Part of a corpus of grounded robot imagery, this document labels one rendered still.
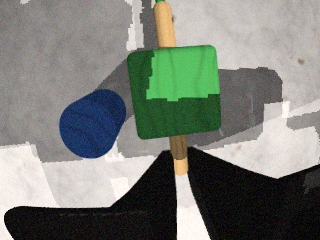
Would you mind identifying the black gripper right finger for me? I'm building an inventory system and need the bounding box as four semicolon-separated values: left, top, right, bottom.
187;147;320;240

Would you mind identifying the thin wooden stick with green string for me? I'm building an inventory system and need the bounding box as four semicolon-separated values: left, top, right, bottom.
153;0;188;176

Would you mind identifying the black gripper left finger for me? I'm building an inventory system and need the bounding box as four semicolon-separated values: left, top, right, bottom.
4;149;177;240

